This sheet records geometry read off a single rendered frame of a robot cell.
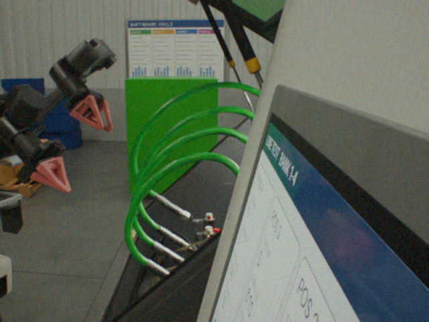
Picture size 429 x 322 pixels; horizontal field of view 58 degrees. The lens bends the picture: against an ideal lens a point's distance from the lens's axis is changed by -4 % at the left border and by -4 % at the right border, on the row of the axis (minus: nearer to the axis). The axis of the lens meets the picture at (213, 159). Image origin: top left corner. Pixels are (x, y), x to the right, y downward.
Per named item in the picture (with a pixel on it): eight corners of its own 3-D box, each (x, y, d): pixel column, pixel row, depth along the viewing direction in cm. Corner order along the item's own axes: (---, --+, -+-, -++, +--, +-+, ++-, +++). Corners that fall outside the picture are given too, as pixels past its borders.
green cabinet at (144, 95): (213, 178, 520) (214, 76, 490) (216, 200, 437) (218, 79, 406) (140, 178, 516) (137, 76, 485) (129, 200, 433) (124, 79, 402)
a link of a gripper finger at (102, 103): (124, 122, 99) (102, 94, 100) (112, 119, 92) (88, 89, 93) (105, 140, 100) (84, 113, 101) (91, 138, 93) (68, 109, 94)
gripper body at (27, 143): (45, 150, 77) (21, 123, 77) (20, 183, 80) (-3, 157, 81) (65, 144, 83) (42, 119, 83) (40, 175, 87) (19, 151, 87)
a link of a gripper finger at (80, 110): (120, 121, 96) (98, 93, 98) (107, 118, 89) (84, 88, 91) (101, 139, 97) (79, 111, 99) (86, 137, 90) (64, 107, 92)
